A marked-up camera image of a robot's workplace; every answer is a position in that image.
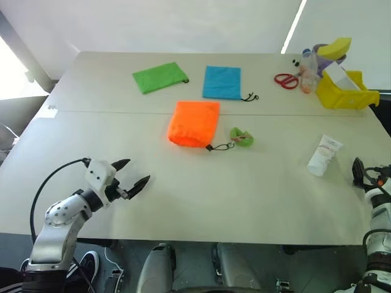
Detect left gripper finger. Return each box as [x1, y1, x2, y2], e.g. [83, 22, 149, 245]
[126, 174, 152, 201]
[111, 158, 131, 173]

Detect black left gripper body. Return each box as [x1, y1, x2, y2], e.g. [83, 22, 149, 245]
[105, 178, 129, 203]

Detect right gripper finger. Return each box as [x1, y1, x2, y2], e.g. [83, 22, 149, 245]
[352, 157, 366, 187]

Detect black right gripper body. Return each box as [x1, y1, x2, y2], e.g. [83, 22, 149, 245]
[362, 166, 391, 190]

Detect white cream tube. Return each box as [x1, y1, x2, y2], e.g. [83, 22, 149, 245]
[307, 134, 345, 178]

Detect orange drawstring pouch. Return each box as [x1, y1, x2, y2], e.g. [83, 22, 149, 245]
[167, 101, 221, 148]

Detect green plush keychain toy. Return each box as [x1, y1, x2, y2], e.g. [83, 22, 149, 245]
[229, 127, 255, 150]

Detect yellow plastic bin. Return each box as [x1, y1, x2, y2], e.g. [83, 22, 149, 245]
[315, 70, 381, 110]

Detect black sneaker white sole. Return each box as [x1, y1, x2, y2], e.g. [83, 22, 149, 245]
[65, 250, 100, 287]

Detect grey rounded robot leg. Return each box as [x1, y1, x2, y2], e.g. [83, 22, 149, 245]
[213, 242, 262, 293]
[136, 243, 177, 293]

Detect white box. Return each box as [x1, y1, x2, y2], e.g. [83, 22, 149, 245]
[323, 60, 362, 92]

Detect clear plastic bottle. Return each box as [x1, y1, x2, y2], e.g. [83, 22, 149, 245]
[298, 48, 322, 95]

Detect purple funnel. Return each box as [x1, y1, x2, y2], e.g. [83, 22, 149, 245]
[312, 43, 348, 77]

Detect yellow curved sponge block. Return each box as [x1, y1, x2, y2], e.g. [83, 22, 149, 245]
[316, 37, 353, 60]

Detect black striped trouser leg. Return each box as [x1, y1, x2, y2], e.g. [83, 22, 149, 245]
[0, 266, 31, 293]

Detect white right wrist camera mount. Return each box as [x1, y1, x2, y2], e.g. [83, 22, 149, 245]
[365, 186, 391, 203]

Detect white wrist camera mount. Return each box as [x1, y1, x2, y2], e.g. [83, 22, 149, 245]
[84, 158, 119, 209]
[365, 186, 391, 203]

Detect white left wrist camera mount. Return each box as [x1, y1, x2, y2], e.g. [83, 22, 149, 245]
[84, 158, 119, 209]

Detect white floor cable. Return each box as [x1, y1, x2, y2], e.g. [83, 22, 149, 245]
[104, 246, 120, 270]

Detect green fabric pouch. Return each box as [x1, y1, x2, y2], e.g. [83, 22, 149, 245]
[132, 62, 188, 95]

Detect red handled scissors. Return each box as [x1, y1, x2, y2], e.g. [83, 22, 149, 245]
[274, 72, 302, 90]

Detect blue drawstring pouch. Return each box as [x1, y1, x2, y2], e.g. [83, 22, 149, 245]
[202, 65, 243, 101]

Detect dark window frame post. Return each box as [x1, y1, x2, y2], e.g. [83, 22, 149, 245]
[0, 10, 60, 93]

